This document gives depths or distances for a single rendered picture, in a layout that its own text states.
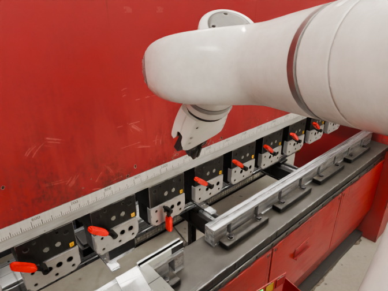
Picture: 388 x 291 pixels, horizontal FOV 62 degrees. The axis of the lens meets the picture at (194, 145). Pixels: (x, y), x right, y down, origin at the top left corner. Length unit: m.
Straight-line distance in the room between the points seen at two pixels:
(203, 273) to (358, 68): 1.27
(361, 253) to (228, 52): 2.80
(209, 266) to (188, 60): 1.16
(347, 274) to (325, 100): 2.63
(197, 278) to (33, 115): 0.90
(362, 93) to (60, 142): 0.74
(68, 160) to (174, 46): 0.57
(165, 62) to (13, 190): 0.58
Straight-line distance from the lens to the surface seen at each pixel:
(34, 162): 0.85
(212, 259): 1.46
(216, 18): 0.46
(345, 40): 0.21
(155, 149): 1.01
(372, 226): 3.13
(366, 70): 0.19
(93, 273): 2.70
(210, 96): 0.36
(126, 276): 1.25
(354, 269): 2.89
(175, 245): 1.34
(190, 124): 0.55
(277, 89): 0.27
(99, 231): 0.97
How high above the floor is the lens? 1.91
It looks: 26 degrees down
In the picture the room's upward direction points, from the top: straight up
